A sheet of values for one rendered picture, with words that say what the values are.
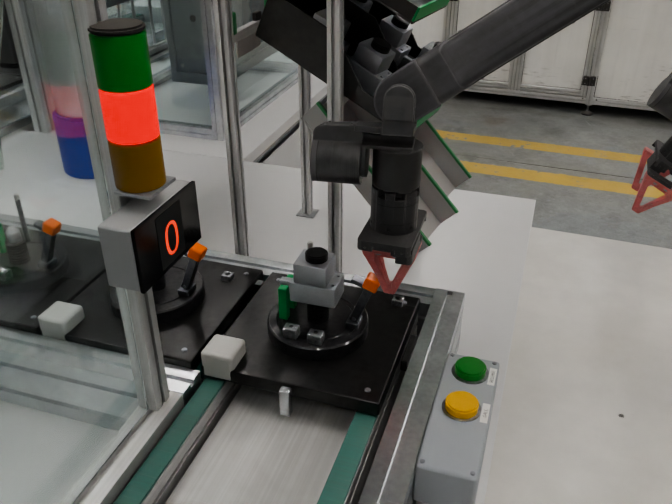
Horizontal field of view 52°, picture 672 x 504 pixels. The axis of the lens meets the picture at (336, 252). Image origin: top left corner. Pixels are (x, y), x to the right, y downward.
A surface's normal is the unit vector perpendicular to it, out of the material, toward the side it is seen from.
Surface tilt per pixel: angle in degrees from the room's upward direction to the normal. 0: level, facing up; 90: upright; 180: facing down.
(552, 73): 90
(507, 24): 74
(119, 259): 90
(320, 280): 90
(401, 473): 0
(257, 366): 0
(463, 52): 68
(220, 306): 0
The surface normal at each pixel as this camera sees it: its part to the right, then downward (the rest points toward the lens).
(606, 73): -0.34, 0.48
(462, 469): 0.00, -0.86
